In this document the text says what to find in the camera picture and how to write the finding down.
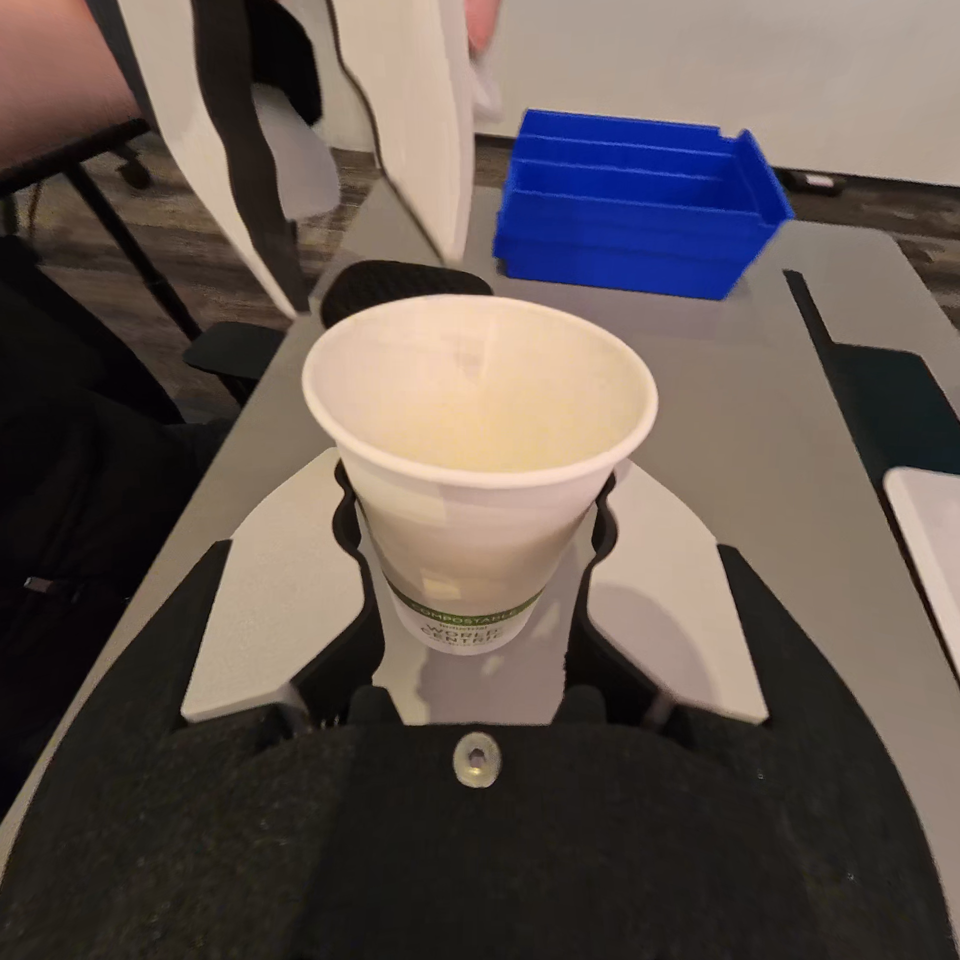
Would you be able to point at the person's left hand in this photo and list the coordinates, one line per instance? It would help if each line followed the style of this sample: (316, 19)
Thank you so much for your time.
(484, 22)

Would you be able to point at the person's left forearm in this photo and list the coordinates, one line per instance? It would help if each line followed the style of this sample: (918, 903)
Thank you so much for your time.
(52, 82)

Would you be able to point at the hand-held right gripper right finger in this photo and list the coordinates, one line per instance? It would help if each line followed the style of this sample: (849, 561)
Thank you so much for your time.
(675, 615)

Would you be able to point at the white paper cup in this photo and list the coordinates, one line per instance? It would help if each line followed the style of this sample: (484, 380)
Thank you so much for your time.
(480, 405)

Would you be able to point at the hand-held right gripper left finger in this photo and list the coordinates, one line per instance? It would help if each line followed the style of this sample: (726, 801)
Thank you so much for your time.
(277, 607)

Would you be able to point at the black chair armrest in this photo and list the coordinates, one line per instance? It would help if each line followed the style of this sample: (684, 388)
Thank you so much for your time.
(232, 360)

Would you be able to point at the black quilted armrest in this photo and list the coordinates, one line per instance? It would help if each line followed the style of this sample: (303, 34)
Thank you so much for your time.
(405, 289)

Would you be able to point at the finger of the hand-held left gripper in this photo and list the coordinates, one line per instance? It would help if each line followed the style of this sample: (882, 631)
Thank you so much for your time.
(420, 112)
(180, 90)

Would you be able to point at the narrow blue plastic bin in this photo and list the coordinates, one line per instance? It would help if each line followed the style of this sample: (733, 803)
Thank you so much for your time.
(637, 210)

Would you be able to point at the white clipboard stand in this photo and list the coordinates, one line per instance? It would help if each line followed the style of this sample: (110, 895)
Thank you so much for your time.
(930, 547)

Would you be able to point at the black floor device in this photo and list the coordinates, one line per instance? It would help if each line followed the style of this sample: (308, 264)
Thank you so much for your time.
(814, 184)

